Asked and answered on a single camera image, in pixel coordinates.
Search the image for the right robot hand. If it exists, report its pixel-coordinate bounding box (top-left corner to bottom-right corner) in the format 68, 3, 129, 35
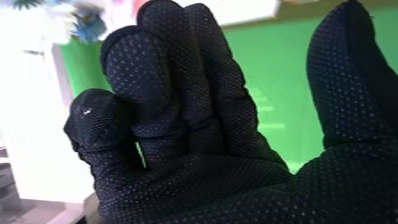
61, 0, 398, 224

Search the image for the blue flower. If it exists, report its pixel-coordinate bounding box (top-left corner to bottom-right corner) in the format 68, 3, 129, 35
68, 7, 109, 44

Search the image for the white flower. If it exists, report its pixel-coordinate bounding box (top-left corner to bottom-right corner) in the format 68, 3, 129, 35
40, 1, 81, 45

